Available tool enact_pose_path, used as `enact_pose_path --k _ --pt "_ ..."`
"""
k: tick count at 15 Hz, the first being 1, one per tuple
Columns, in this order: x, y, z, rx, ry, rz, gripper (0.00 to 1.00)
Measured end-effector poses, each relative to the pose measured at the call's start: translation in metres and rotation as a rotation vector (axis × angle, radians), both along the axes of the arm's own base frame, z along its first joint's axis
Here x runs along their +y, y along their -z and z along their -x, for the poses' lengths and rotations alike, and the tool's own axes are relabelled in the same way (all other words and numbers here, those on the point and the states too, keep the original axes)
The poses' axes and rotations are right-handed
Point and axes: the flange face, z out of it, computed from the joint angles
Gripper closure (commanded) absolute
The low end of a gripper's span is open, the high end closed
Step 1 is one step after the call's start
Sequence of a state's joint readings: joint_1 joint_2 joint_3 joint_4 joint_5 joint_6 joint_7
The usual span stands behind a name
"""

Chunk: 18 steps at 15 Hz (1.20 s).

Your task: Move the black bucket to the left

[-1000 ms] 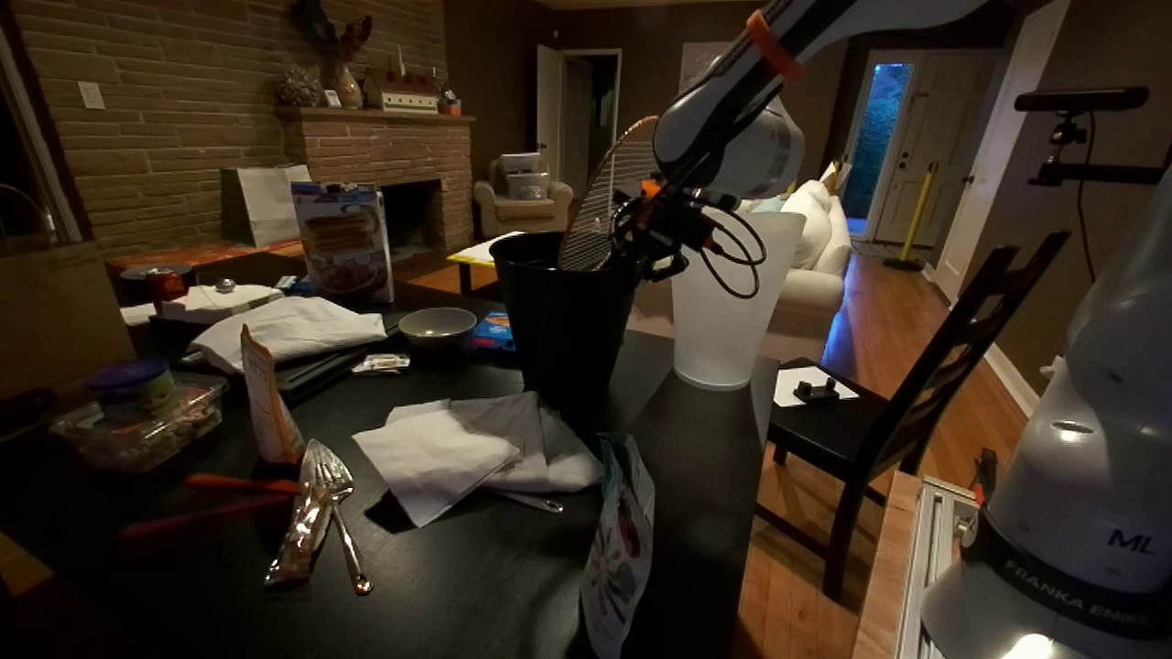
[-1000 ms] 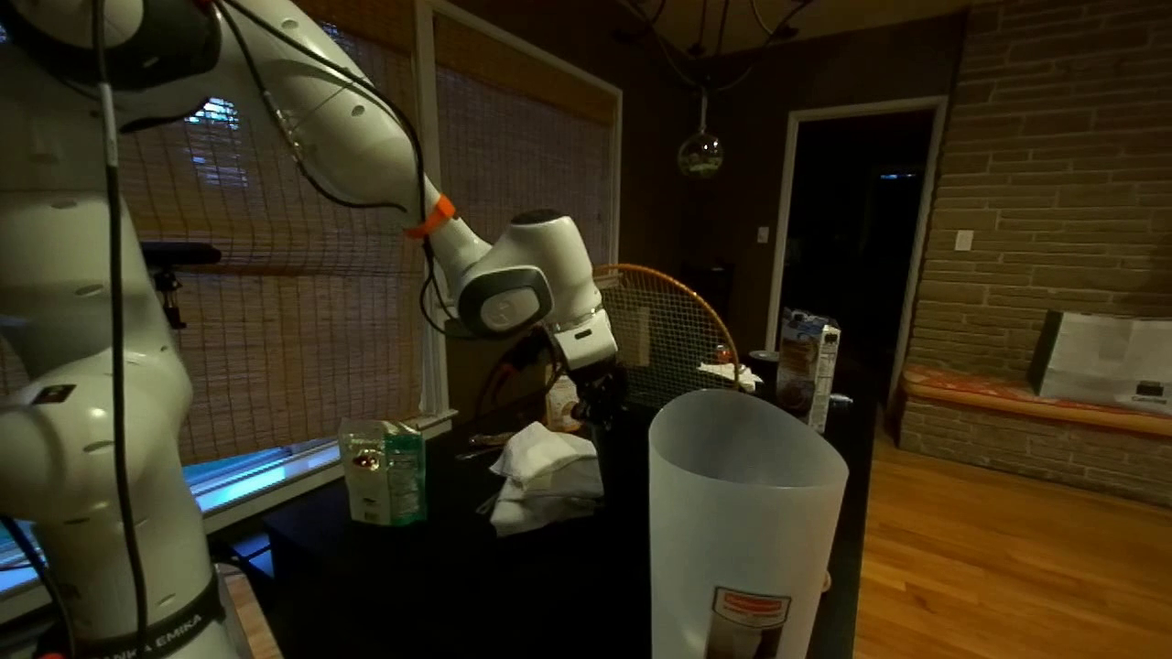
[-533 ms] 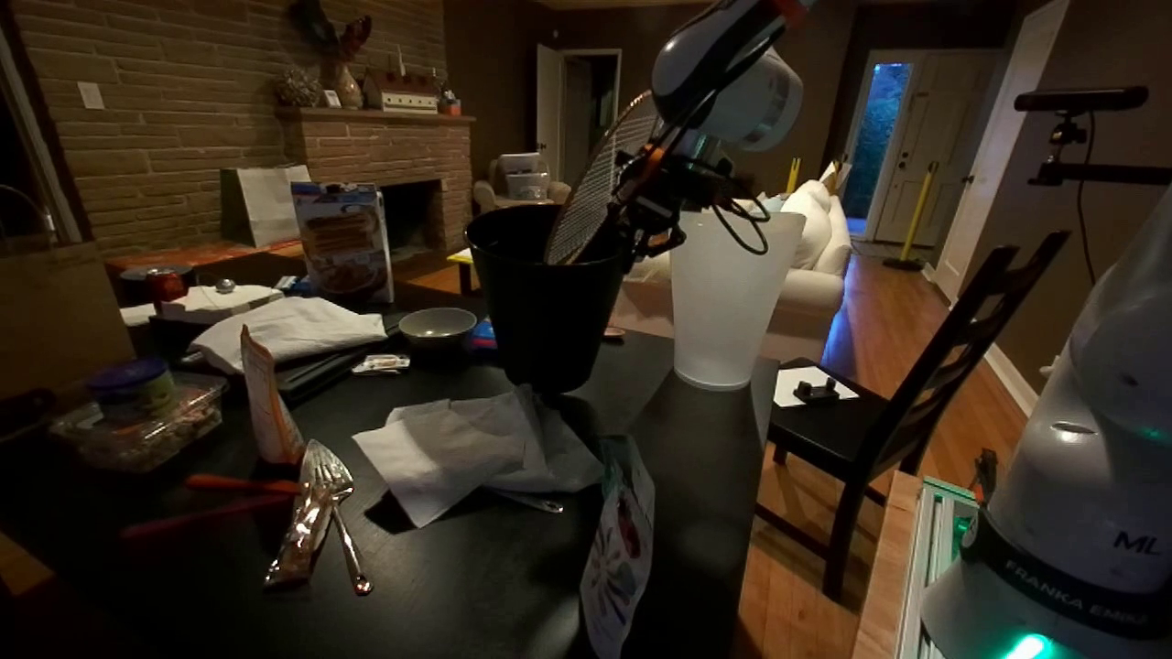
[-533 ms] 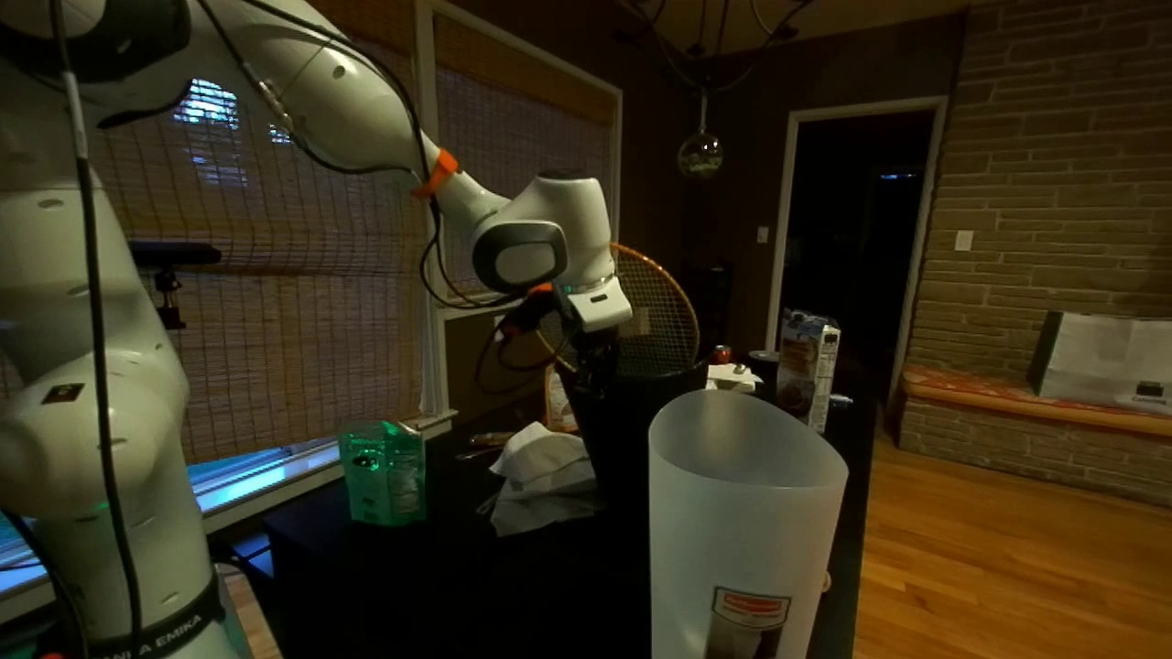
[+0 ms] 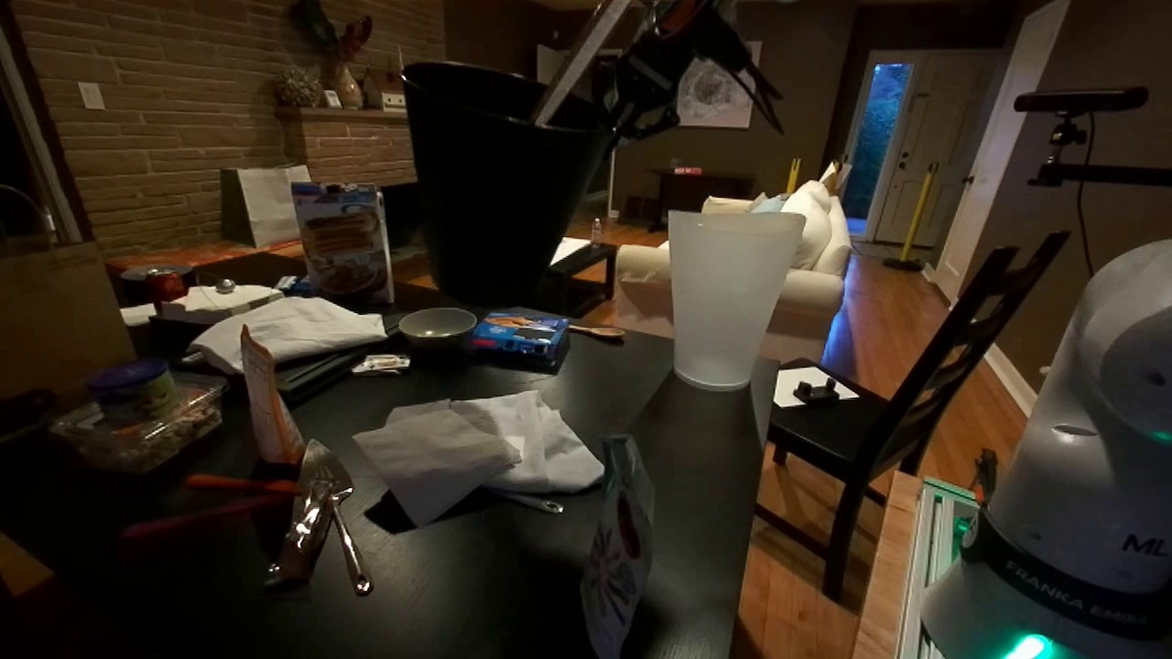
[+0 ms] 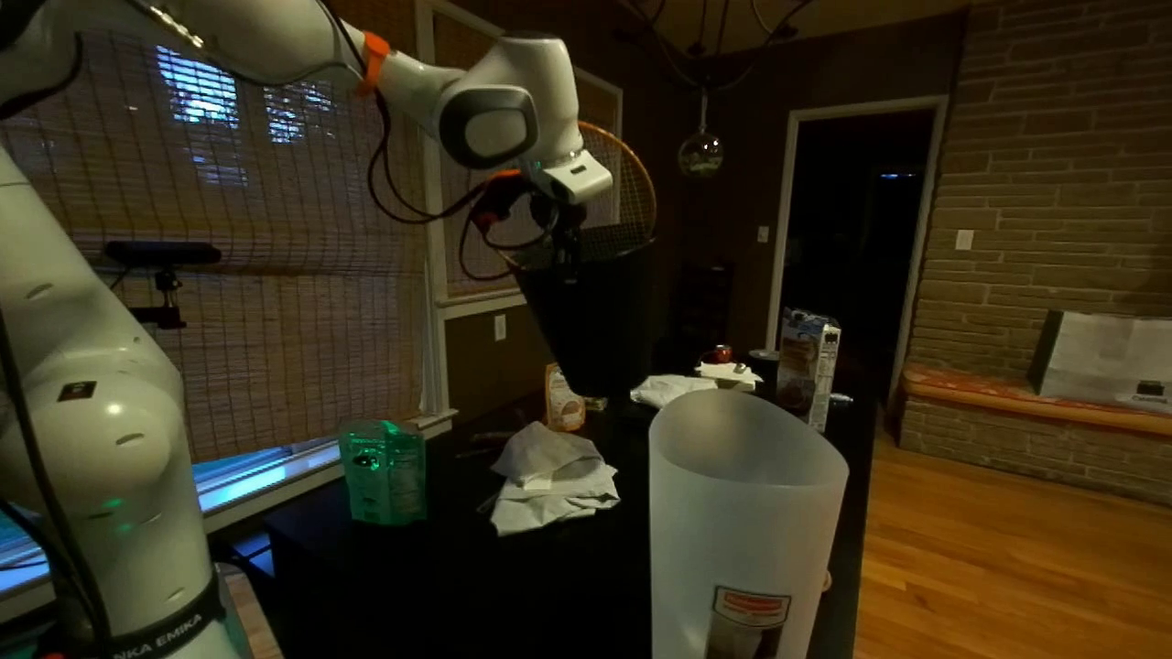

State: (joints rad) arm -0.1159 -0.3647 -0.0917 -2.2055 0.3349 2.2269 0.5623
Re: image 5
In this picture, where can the white leaning board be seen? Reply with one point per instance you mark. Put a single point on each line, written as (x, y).
(272, 203)

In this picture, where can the black camera on stand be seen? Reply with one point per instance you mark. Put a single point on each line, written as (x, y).
(1081, 132)

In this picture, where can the crumpled white cloth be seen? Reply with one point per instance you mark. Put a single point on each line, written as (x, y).
(487, 452)

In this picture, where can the vase with dried plants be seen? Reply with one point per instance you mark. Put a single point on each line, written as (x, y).
(334, 55)

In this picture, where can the blue cardboard box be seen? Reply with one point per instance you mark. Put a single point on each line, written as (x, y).
(520, 335)

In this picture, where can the folded white towel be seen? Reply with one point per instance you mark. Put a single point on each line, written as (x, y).
(294, 328)

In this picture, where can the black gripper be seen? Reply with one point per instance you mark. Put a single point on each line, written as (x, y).
(679, 61)

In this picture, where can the black wooden chair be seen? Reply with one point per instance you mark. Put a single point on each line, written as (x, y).
(903, 403)

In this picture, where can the small dark bowl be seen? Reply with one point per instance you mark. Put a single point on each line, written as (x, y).
(438, 332)

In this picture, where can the green striped white board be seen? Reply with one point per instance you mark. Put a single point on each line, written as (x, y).
(937, 562)

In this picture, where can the small crumpled paper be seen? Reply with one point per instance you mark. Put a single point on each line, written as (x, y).
(383, 365)

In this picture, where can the tall white plastic cup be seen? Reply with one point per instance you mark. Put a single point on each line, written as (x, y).
(729, 299)

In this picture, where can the brick mantel shelf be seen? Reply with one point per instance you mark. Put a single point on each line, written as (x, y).
(354, 144)

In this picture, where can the white interior door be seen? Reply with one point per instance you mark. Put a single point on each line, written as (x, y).
(936, 147)

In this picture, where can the orange white sachet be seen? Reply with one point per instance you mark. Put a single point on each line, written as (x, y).
(267, 407)

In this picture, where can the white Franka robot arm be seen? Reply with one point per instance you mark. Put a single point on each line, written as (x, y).
(1086, 490)

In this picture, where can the white paper with black object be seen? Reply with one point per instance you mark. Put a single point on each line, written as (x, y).
(812, 388)

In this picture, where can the white light switch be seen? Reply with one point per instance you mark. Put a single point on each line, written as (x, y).
(94, 97)

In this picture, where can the clear plastic food container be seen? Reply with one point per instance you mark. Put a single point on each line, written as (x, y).
(134, 416)

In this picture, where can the standing snack bag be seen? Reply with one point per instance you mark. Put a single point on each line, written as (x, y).
(345, 241)

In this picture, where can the tan cardboard box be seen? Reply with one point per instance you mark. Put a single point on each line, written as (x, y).
(61, 318)

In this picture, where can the white wall poster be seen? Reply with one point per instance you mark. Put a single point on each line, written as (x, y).
(718, 92)

